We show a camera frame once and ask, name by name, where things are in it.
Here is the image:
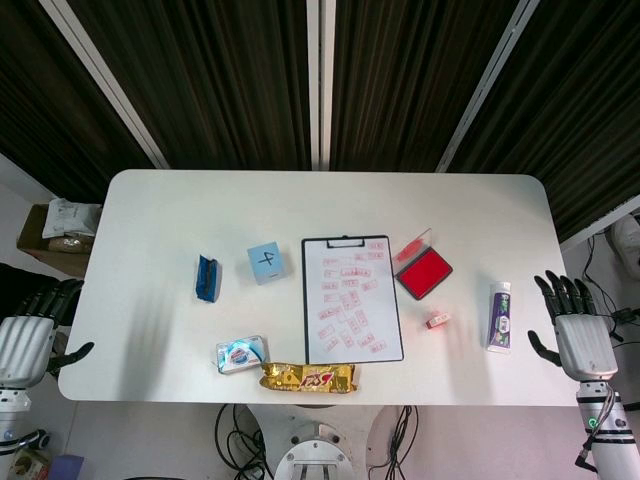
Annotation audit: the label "light blue cube marked 4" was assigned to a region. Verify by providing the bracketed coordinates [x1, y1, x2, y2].
[246, 241, 291, 287]

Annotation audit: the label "printed snack bag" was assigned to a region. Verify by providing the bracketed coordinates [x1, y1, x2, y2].
[9, 446, 51, 480]

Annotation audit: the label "white plastic mailer bag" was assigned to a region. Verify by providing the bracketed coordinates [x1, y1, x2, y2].
[41, 198, 103, 239]

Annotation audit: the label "black floor cables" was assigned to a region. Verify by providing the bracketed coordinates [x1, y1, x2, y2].
[579, 234, 640, 346]

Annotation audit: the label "red ink pad clear lid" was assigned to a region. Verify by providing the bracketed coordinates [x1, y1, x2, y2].
[392, 228, 454, 301]

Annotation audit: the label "purple block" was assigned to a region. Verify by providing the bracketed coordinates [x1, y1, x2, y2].
[49, 454, 86, 480]

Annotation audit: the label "white double frame post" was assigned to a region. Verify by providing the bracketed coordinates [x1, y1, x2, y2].
[306, 0, 337, 171]

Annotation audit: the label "brown cardboard box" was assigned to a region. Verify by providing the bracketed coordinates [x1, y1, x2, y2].
[16, 202, 104, 279]

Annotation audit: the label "white slotted frame post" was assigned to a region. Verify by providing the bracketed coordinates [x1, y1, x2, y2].
[436, 0, 542, 174]

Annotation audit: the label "dark pleated curtain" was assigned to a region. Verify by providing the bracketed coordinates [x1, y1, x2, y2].
[0, 0, 640, 246]

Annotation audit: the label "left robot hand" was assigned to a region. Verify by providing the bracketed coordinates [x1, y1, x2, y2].
[0, 277, 95, 391]

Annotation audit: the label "gold biscuit packet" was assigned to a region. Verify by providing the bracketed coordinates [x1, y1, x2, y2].
[258, 363, 360, 395]

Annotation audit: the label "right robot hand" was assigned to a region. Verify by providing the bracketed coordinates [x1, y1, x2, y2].
[528, 270, 619, 385]

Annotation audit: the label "white blue soap box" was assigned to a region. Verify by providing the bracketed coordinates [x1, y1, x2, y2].
[215, 334, 270, 375]

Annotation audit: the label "black clipboard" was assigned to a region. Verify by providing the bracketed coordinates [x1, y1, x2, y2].
[300, 234, 405, 366]

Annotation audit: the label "black cable bundle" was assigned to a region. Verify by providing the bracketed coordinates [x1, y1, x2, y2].
[367, 404, 421, 480]
[214, 403, 266, 480]

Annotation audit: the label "purple white toothpaste tube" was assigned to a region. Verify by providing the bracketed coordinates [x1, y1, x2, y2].
[485, 281, 513, 354]

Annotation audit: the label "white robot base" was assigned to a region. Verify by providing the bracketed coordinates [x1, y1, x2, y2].
[244, 404, 401, 480]

